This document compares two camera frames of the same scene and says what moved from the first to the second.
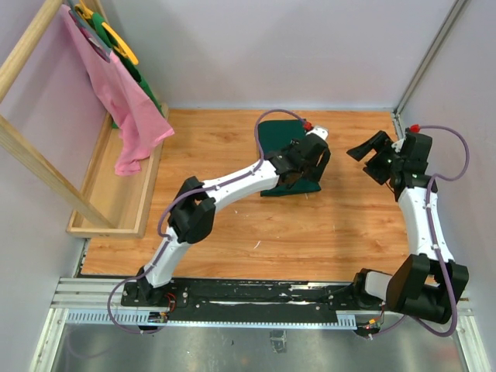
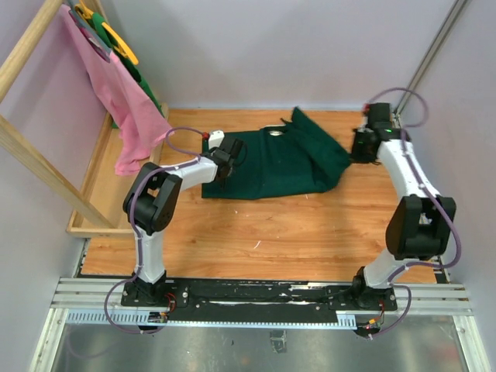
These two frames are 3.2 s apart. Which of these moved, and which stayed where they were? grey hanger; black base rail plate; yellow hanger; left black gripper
Moved: left black gripper
Stayed: black base rail plate; grey hanger; yellow hanger
